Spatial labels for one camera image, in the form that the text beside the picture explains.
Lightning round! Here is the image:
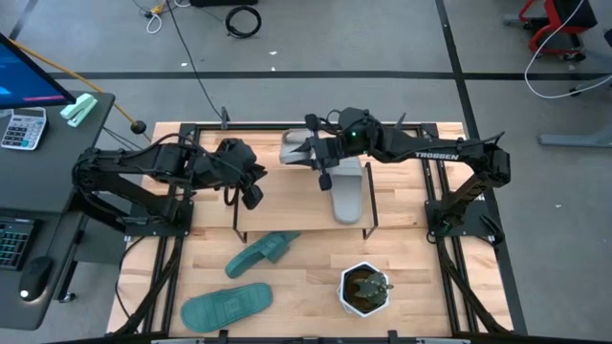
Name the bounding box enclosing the black computer mouse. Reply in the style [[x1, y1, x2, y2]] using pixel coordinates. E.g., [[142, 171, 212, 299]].
[[17, 255, 55, 303]]

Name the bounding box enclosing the light grey slide sandal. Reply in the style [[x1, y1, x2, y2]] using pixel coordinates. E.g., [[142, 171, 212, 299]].
[[328, 156, 364, 226], [279, 127, 336, 168]]

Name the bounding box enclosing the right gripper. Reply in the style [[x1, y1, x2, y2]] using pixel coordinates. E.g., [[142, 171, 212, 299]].
[[290, 113, 343, 192]]

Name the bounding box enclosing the black floor cable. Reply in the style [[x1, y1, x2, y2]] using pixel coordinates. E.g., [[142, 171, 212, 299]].
[[164, 0, 226, 120]]

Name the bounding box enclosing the black desk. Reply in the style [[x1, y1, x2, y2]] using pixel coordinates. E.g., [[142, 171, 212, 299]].
[[0, 90, 117, 332]]

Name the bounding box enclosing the black coiled cable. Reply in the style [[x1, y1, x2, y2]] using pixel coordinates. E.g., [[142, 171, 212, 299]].
[[224, 5, 263, 40]]

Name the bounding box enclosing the black rig frame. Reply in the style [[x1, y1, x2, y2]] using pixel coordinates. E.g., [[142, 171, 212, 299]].
[[107, 118, 527, 344]]

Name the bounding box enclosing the red and black cart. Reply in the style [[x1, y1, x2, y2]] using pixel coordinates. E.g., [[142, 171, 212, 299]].
[[518, 0, 599, 62]]

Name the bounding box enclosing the grey calculator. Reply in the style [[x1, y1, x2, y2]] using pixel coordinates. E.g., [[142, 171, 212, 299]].
[[0, 106, 49, 152]]

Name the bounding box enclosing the white hexagonal plant pot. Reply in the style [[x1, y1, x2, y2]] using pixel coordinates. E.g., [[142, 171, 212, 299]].
[[337, 261, 391, 319]]

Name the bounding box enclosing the white cable with yellow plug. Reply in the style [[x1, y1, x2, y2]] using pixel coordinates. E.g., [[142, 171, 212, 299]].
[[144, 0, 192, 35]]

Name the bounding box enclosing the wooden shelf with black frame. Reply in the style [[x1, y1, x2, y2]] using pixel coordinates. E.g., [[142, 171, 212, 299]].
[[231, 127, 380, 244]]

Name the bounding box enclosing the computer monitor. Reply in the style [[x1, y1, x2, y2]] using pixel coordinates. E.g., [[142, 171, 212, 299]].
[[0, 32, 77, 111]]

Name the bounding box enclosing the black keyboard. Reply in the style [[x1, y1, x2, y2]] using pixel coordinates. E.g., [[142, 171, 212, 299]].
[[0, 217, 36, 272]]

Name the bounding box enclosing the mint green stapler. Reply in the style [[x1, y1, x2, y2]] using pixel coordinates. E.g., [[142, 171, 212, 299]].
[[58, 92, 98, 129]]

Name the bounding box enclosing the green cactus plant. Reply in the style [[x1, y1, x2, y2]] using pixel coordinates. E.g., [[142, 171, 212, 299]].
[[353, 270, 395, 308]]

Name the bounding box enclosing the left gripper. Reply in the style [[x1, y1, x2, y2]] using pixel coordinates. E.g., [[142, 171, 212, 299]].
[[212, 137, 269, 211]]

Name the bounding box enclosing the green rubber slide sandal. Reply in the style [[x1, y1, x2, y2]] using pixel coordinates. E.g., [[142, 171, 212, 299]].
[[180, 282, 274, 334], [224, 230, 302, 280]]

